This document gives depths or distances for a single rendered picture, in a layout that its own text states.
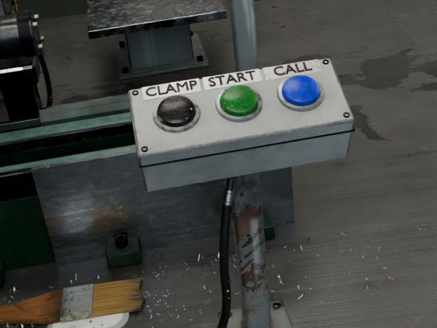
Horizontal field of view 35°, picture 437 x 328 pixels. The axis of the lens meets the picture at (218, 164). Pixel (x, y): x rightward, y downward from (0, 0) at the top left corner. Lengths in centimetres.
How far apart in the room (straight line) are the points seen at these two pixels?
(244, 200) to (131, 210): 24
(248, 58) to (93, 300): 52
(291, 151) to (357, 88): 64
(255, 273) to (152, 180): 16
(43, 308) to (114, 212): 13
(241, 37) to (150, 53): 25
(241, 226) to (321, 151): 11
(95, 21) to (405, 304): 76
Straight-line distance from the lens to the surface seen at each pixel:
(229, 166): 56
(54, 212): 82
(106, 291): 79
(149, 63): 133
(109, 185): 80
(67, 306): 79
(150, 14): 126
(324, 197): 91
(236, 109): 54
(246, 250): 64
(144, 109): 56
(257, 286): 67
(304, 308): 75
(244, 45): 114
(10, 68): 95
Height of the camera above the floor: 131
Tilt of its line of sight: 31 degrees down
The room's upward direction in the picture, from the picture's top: 7 degrees counter-clockwise
